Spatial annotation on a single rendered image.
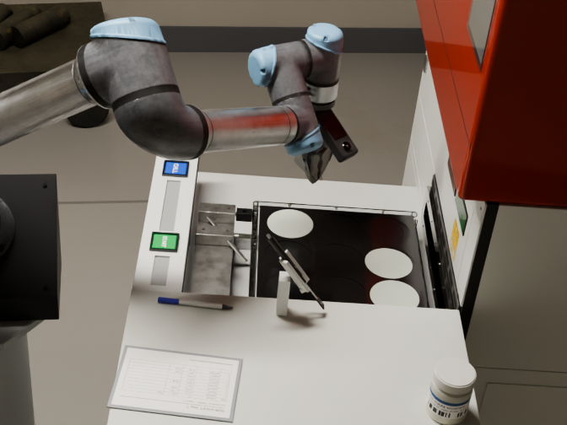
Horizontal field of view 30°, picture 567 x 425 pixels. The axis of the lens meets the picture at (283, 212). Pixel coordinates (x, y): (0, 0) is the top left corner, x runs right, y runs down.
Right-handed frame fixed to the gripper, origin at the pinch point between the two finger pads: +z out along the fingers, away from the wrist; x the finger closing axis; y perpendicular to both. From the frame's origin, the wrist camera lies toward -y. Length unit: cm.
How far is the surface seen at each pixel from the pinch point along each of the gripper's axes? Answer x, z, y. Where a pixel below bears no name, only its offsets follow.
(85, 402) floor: 24, 99, 55
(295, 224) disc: 6.0, 9.1, -0.6
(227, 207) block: 14.1, 8.3, 12.5
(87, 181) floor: -41, 101, 143
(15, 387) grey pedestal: 64, 39, 23
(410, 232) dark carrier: -11.9, 9.1, -18.5
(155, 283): 45.8, 3.1, -1.4
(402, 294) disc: 5.5, 8.9, -30.8
